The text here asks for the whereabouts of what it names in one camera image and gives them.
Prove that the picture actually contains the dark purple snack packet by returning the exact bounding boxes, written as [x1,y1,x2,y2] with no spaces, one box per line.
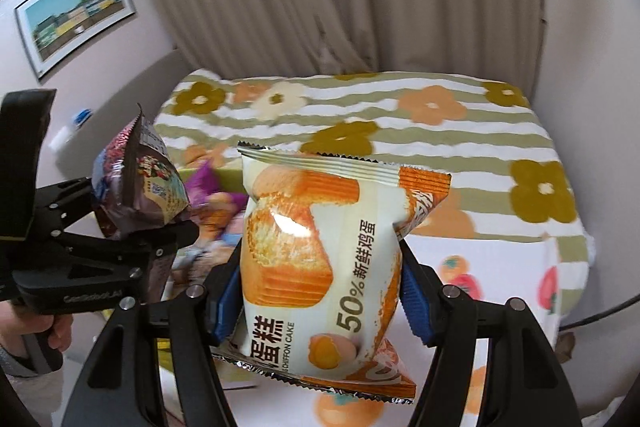
[91,113,189,239]

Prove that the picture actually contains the purple chip bag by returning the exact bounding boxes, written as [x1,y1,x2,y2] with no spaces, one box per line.
[184,162,248,245]

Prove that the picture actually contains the orange chiffon cake packet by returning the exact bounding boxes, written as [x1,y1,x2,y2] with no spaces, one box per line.
[216,144,450,403]

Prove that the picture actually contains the person's left hand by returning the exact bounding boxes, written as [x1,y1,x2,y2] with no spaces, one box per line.
[0,301,74,358]

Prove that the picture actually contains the blue capped white bottle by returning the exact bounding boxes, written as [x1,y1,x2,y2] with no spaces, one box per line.
[49,108,93,152]

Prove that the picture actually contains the persimmon print tablecloth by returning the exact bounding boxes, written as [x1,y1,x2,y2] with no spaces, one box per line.
[164,231,591,427]

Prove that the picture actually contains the green lined cardboard box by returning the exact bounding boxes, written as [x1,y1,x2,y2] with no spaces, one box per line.
[168,246,243,426]

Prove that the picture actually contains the grey upholstered headboard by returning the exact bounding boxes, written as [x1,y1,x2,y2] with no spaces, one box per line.
[55,50,191,179]

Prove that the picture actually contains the framed houses picture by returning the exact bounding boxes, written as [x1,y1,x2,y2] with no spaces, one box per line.
[14,0,136,82]

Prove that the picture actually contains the floral striped quilt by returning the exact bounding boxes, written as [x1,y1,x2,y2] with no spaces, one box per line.
[155,69,593,265]

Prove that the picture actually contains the black cable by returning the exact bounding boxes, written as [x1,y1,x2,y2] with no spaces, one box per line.
[558,293,640,333]

